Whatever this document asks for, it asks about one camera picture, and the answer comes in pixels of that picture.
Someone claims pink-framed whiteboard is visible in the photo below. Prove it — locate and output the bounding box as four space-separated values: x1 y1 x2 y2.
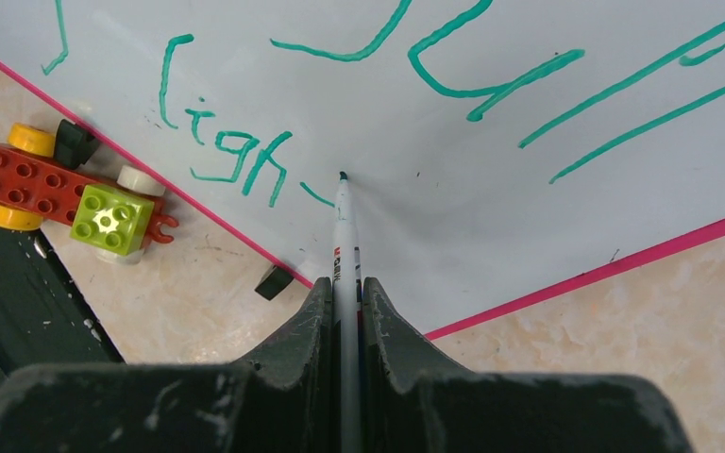
0 1 725 338

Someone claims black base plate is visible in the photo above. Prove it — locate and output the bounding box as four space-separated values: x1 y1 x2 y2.
0 228 123 385

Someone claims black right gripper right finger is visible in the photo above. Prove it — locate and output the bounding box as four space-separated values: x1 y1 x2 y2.
362 277 471 452

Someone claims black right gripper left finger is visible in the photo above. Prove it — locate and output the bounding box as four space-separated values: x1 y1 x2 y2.
230 277 335 452

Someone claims red yellow toy brick car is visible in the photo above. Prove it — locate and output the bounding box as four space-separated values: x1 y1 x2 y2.
0 123 179 265

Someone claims black whiteboard foot clip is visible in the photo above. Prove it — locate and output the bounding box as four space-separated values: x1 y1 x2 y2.
254 265 294 301
53 119 101 170

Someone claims green white marker pen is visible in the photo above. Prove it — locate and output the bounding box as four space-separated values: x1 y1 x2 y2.
332 171 363 452

